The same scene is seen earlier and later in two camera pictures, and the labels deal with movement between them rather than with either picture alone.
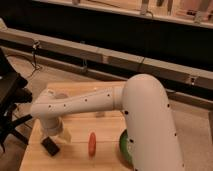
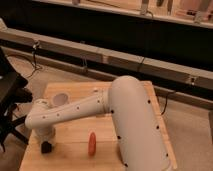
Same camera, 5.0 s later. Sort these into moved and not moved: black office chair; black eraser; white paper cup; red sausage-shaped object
Moved: black eraser
Not moved: white paper cup; red sausage-shaped object; black office chair
